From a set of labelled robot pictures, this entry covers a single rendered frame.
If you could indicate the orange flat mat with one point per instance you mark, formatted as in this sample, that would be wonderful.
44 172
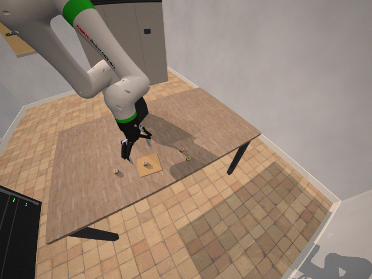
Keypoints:
153 165

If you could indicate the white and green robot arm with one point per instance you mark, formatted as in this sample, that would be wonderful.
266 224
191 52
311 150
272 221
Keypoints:
125 81

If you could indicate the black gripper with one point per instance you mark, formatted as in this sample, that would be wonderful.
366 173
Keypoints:
132 137

